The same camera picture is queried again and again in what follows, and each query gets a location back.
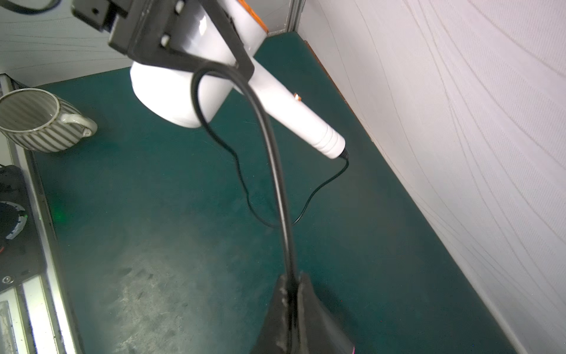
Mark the white hair dryer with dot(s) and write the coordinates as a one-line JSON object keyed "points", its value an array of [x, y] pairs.
{"points": [[166, 92]]}

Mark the green table mat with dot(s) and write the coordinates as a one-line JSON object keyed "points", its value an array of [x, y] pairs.
{"points": [[167, 249]]}

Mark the striped ceramic mug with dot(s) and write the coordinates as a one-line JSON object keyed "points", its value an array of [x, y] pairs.
{"points": [[38, 120]]}

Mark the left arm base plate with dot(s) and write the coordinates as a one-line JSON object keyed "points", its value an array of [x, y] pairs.
{"points": [[22, 255]]}

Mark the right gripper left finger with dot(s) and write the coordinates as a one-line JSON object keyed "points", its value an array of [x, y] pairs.
{"points": [[275, 334]]}

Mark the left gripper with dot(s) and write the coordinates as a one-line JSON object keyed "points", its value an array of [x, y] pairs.
{"points": [[179, 35]]}

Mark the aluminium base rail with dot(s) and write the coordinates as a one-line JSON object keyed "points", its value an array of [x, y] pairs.
{"points": [[37, 315]]}

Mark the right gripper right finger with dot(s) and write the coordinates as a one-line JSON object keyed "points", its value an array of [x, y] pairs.
{"points": [[318, 331]]}

